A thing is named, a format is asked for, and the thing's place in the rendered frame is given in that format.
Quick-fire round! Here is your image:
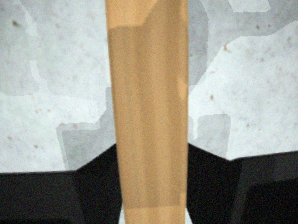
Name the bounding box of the light brown wooden board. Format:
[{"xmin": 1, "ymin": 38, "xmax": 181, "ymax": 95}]
[{"xmin": 104, "ymin": 0, "xmax": 189, "ymax": 224}]

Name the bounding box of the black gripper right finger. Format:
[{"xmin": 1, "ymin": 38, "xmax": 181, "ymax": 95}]
[{"xmin": 186, "ymin": 143, "xmax": 298, "ymax": 224}]

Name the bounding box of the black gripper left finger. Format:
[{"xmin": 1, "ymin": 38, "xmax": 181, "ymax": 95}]
[{"xmin": 0, "ymin": 143, "xmax": 123, "ymax": 224}]

